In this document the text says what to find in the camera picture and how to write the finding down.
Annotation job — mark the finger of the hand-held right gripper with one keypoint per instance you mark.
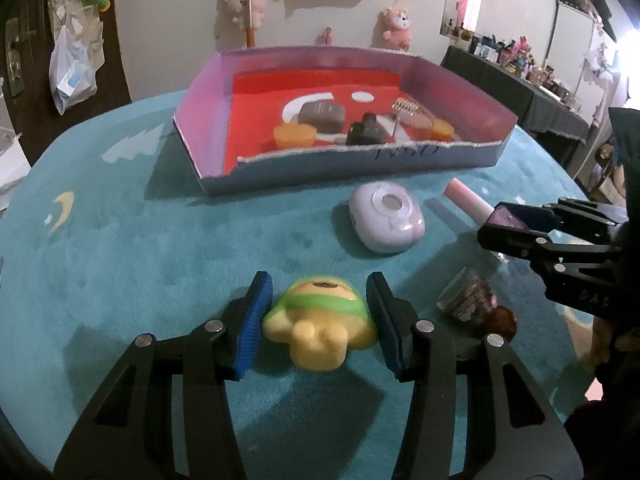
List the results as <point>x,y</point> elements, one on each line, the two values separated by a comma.
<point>510,241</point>
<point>542,219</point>

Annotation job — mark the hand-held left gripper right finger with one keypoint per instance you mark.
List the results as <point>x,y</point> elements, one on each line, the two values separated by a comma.
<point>387,325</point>

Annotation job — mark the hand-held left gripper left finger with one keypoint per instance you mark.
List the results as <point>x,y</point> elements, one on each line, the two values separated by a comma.
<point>252,325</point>

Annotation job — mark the purple nail polish bottle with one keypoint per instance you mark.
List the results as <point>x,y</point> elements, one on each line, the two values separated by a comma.
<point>470,201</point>

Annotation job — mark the yellow green toy figure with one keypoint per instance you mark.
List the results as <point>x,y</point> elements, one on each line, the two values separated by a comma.
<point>320,340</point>

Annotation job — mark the white hair brush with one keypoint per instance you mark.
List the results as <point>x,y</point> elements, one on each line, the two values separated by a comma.
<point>406,108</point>

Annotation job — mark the pink cardboard box red inside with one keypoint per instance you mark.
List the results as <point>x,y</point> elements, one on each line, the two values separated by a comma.
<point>260,110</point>

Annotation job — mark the grey earbuds case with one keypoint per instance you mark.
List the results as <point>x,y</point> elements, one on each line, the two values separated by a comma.
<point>322,116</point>

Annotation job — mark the glitter bottle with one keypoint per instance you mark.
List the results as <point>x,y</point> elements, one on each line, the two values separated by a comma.
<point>467,297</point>

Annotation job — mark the red brown ball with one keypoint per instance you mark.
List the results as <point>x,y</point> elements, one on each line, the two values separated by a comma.
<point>504,324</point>

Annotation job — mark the lavender round case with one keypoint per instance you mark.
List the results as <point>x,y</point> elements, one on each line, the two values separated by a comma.
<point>387,217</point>

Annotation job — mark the teal printed blanket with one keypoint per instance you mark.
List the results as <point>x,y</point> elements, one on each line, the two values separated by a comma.
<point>150,270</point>

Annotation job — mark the table with dark cloth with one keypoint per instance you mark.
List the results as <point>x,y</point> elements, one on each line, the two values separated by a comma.
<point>500,85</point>

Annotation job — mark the dark cloth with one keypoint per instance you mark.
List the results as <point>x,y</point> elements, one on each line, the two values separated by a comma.
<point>610,425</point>

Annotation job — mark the row of bottles and figures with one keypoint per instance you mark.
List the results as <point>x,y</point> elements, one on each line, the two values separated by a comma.
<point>520,60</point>

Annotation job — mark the small pink plush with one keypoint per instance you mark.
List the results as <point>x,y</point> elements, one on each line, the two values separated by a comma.
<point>325,36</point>

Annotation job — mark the brown door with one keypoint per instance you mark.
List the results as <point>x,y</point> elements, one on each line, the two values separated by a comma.
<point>120,60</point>

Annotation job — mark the clear plastic bag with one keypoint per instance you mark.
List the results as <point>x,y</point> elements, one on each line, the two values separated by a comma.
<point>72,77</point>

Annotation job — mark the pale pink plush toy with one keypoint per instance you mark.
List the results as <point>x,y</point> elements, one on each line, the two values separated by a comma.
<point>260,2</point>

